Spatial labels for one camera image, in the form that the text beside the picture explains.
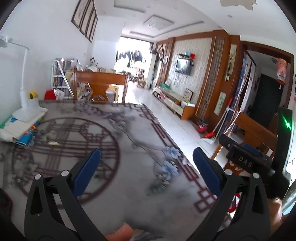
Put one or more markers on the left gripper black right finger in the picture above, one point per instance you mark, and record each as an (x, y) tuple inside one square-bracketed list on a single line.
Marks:
[(240, 211)]

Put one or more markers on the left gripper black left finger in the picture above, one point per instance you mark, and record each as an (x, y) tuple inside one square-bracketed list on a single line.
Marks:
[(53, 211)]

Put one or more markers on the person's right hand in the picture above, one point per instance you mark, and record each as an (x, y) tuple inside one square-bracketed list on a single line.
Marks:
[(275, 214)]

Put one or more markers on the person's left hand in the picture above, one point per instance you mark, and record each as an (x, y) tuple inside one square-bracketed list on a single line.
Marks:
[(125, 233)]

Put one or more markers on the red bin with green rim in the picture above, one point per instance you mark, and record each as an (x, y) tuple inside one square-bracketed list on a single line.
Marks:
[(234, 203)]

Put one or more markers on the wooden chair beside table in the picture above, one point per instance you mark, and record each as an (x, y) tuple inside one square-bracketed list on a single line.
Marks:
[(247, 136)]

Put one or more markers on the stack of books and papers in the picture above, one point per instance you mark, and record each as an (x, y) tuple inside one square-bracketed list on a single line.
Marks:
[(12, 130)]

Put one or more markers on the low wooden tv cabinet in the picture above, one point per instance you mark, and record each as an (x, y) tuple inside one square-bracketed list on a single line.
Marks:
[(175, 102)]

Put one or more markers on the white desk lamp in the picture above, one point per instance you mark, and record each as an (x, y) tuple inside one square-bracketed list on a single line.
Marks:
[(30, 108)]

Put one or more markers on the wooden chair across table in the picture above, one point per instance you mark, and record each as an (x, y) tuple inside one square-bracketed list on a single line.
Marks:
[(99, 82)]

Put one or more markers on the wall mounted television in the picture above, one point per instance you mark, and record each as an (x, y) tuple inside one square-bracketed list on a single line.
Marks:
[(184, 66)]

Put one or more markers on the framed pictures on wall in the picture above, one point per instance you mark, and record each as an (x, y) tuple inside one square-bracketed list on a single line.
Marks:
[(85, 18)]

